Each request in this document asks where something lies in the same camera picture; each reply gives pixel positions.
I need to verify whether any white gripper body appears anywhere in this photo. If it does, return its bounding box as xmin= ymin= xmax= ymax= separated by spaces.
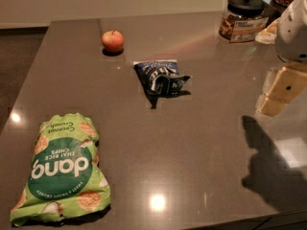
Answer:
xmin=275 ymin=0 xmax=307 ymax=63

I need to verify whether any clear snack packet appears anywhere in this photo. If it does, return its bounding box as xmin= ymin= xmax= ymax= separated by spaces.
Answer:
xmin=255 ymin=19 xmax=279 ymax=44

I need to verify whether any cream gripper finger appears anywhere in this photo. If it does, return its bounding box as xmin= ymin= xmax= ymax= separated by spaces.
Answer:
xmin=257 ymin=95 xmax=287 ymax=117
xmin=266 ymin=67 xmax=307 ymax=104

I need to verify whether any blue chip bag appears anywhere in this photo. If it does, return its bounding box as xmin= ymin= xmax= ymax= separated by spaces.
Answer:
xmin=133 ymin=59 xmax=190 ymax=96

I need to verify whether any glass jar with black lid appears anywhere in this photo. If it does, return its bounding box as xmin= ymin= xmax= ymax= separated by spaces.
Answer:
xmin=219 ymin=0 xmax=269 ymax=43

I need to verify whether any green rice chip bag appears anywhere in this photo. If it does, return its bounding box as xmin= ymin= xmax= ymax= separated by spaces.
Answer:
xmin=10 ymin=113 xmax=110 ymax=226

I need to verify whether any red apple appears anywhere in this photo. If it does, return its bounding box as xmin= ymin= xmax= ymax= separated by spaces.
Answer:
xmin=102 ymin=31 xmax=124 ymax=54

